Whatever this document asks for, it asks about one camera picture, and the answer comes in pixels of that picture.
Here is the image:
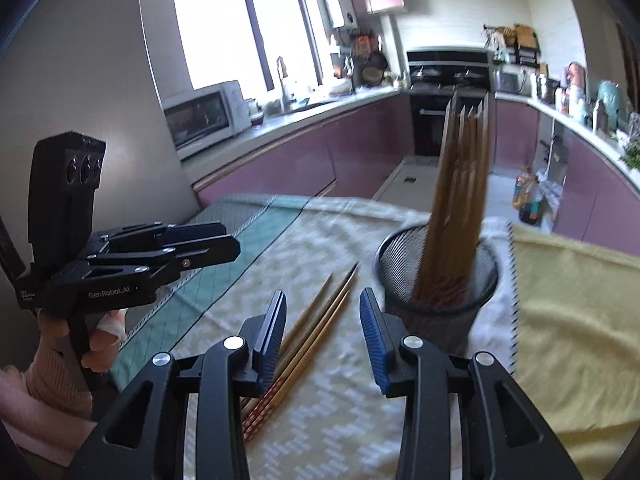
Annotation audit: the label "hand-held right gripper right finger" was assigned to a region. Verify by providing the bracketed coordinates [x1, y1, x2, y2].
[359, 287, 588, 480]

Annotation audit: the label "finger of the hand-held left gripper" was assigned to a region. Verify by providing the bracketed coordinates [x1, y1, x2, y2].
[85, 236, 242, 283]
[92, 221, 232, 256]

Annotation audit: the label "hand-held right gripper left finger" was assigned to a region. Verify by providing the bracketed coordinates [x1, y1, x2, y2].
[65, 290, 288, 480]

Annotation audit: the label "black mesh holder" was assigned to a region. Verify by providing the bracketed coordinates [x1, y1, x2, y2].
[375, 225, 501, 358]

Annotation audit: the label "bundle of wooden chopsticks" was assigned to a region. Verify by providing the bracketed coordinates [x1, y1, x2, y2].
[415, 91, 491, 306]

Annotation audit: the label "person's left forearm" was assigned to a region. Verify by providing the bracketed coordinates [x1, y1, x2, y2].
[0, 340, 101, 468]

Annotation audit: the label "person's left hand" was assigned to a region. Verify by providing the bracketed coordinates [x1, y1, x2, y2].
[37, 307, 127, 376]

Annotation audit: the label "patchwork patterned tablecloth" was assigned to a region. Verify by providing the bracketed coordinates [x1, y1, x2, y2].
[107, 192, 640, 480]

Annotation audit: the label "grey refrigerator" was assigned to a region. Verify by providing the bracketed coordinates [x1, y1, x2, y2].
[0, 0, 201, 321]

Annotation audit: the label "white microwave oven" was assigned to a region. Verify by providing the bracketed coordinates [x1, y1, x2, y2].
[162, 81, 252, 161]

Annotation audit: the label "pink base cabinets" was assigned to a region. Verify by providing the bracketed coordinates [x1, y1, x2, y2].
[192, 92, 413, 208]
[495, 97, 640, 256]

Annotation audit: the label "steel sink faucet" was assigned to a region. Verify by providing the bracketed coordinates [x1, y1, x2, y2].
[276, 56, 292, 111]

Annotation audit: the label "kitchen sink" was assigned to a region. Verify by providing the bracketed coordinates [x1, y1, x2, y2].
[287, 100, 341, 112]

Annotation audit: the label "kitchen window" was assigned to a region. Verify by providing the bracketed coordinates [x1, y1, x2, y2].
[170, 0, 326, 93]

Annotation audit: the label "yellow cooking oil bottle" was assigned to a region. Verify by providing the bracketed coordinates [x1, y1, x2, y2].
[512, 165, 538, 211]

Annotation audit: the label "black integrated stove oven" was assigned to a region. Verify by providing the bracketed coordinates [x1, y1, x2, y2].
[406, 49, 496, 158]

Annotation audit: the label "clear plastic floor bag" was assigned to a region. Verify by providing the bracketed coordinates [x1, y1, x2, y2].
[537, 170, 566, 211]

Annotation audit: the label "white water heater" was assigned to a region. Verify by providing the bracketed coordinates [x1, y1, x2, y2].
[322, 0, 357, 29]

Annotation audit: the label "silver countertop appliance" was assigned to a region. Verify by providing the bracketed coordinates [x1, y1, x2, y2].
[497, 70, 532, 95]

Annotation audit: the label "stainless steel pot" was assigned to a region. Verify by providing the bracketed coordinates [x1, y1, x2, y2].
[536, 74, 561, 101]

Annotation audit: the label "green leafy vegetables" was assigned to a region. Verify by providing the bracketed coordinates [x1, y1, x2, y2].
[620, 140, 640, 171]

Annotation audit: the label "mint green air fryer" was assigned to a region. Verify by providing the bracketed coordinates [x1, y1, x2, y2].
[597, 80, 632, 128]

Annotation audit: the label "black wall shelf rack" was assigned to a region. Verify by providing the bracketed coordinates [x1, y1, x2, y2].
[482, 23, 541, 67]

